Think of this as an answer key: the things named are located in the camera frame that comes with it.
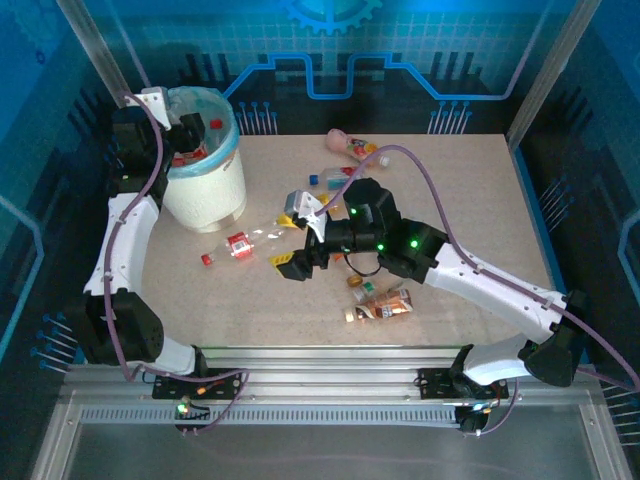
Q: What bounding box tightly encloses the black cable loop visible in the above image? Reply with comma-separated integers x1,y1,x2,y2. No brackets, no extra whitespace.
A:
342,252,383,278

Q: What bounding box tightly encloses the black controller box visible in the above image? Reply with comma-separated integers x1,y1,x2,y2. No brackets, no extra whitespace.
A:
173,394,211,420
457,403,490,435

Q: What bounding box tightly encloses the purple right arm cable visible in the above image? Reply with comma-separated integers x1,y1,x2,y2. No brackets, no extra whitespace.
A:
314,143,640,437

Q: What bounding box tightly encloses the white round waste bin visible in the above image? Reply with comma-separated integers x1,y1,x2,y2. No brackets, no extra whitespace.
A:
162,134,249,234

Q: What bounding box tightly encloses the aluminium rail frame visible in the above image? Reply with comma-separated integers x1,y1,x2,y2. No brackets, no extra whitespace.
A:
34,344,631,480

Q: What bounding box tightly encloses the aluminium corner post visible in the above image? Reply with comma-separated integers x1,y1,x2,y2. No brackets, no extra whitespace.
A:
505,0,604,144
54,0,132,99

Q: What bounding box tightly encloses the slotted grey cable duct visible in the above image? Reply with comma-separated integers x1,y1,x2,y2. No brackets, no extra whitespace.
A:
79,405,461,427

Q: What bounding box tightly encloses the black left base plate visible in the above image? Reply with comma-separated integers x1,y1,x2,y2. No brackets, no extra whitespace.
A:
152,367,244,400

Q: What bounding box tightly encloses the copper label bottle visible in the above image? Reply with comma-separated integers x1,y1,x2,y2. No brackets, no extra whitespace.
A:
343,288,415,324

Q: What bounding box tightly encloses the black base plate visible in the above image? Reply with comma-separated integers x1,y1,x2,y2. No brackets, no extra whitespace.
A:
417,367,510,400
152,367,244,400

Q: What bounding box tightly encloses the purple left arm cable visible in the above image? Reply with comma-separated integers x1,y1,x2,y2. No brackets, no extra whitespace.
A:
102,92,250,437

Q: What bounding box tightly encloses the pink bottle fruit label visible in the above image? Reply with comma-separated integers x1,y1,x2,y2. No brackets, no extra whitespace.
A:
327,128,392,168

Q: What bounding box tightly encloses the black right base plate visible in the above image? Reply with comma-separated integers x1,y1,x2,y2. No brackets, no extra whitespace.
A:
417,367,510,400

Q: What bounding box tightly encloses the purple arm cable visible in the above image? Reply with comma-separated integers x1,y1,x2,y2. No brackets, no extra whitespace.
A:
102,92,250,437
314,143,640,437

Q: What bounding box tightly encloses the red snack packet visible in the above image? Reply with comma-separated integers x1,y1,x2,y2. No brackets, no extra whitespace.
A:
308,166,361,191

